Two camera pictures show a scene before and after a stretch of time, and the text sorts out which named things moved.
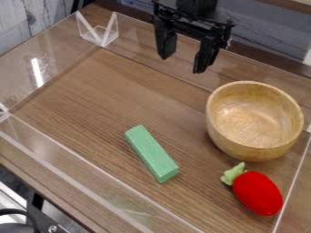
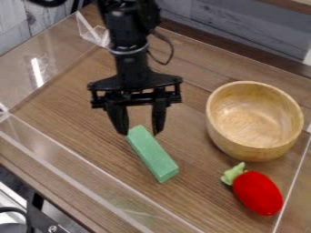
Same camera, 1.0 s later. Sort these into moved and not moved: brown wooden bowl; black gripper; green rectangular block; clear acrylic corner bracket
Moved: black gripper
Not moved: clear acrylic corner bracket; green rectangular block; brown wooden bowl
